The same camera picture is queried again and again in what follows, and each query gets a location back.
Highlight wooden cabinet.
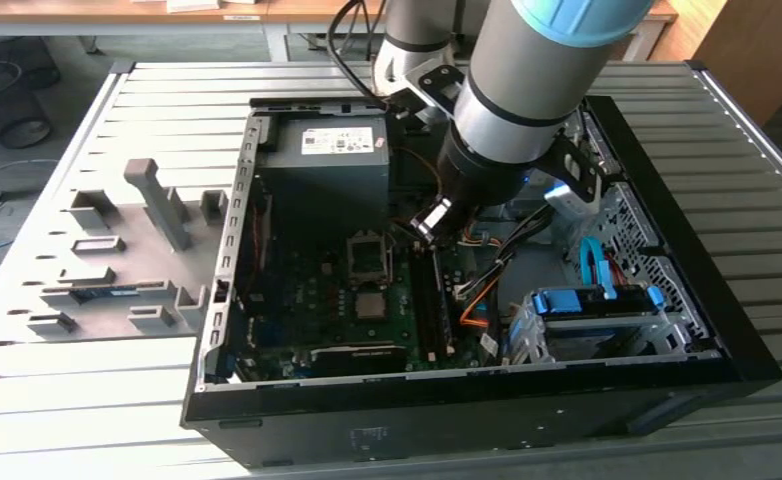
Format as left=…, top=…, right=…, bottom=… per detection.
left=690, top=0, right=782, bottom=129

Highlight black wire bundle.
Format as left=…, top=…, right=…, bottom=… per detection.
left=454, top=199, right=560, bottom=301

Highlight CPU socket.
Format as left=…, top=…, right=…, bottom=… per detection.
left=352, top=289, right=393, bottom=323

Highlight grey parts rack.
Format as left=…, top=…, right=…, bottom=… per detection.
left=26, top=157, right=231, bottom=346

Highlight black graphics card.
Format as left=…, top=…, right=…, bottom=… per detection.
left=302, top=341, right=412, bottom=377

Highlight wooden desk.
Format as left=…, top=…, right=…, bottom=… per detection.
left=0, top=0, right=680, bottom=64

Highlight metal socket cover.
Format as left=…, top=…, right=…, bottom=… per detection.
left=345, top=229, right=394, bottom=287

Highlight black camera cable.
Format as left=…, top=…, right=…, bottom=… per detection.
left=326, top=0, right=400, bottom=114

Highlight silver CPU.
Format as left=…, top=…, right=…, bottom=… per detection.
left=356, top=292, right=389, bottom=321

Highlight black PC case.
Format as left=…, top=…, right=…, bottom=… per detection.
left=178, top=94, right=782, bottom=469

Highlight RAM stick with label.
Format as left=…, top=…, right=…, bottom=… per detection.
left=45, top=282, right=166, bottom=301

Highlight grey power supply unit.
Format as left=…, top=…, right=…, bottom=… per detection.
left=255, top=116, right=393, bottom=234

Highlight orange SATA wire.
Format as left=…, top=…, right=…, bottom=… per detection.
left=457, top=279, right=500, bottom=330

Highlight blue SATA wire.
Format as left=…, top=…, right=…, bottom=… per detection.
left=578, top=234, right=624, bottom=301

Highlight black mesh waste bin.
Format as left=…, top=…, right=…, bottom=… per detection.
left=0, top=62, right=57, bottom=150

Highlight metal drive cage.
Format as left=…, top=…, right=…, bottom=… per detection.
left=504, top=287, right=724, bottom=366

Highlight hard disk in blue carrier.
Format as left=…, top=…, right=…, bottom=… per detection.
left=529, top=285, right=666, bottom=317

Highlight grey white wire bundle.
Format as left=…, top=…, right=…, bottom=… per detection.
left=457, top=227, right=505, bottom=250

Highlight black camera bracket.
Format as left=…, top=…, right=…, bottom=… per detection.
left=542, top=133, right=604, bottom=204
left=417, top=64, right=466, bottom=109

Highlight green motherboard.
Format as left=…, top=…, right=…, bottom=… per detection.
left=230, top=219, right=500, bottom=376

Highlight white paper stack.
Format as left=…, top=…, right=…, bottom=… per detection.
left=163, top=0, right=223, bottom=15

